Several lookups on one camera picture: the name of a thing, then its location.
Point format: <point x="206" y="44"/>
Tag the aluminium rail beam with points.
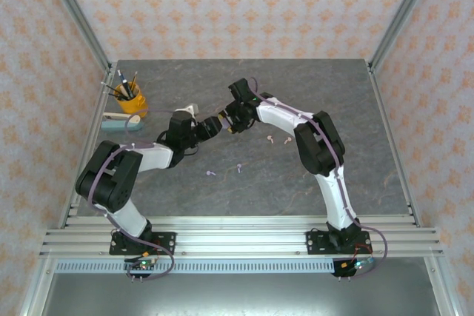
<point x="240" y="242"/>

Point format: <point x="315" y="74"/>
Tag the grey metal shelf panel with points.
<point x="240" y="294"/>

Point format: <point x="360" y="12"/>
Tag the black pencil silver end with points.
<point x="113" y="89"/>
<point x="115" y="94"/>

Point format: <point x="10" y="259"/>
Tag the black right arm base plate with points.
<point x="314" y="243"/>

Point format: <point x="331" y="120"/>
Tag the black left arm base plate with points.
<point x="166" y="243"/>

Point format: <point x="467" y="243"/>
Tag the small control circuit board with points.
<point x="357" y="266"/>
<point x="142" y="265"/>

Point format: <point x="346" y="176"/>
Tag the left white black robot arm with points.
<point x="127" y="220"/>

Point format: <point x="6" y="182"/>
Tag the blue white capped pen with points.
<point x="124" y="84"/>

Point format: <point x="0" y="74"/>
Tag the yellow metal pen cup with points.
<point x="133" y="105"/>

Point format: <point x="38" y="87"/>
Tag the aluminium table side rail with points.
<point x="87" y="138"/>
<point x="395" y="146"/>

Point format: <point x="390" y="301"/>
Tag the teal and beige eraser block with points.
<point x="118" y="126"/>

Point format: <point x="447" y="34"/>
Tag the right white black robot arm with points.
<point x="338" y="201"/>

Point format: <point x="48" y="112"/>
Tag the aluminium frame post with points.
<point x="75" y="9"/>
<point x="405" y="9"/>

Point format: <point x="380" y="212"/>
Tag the yellow pencil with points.
<point x="134" y="81"/>

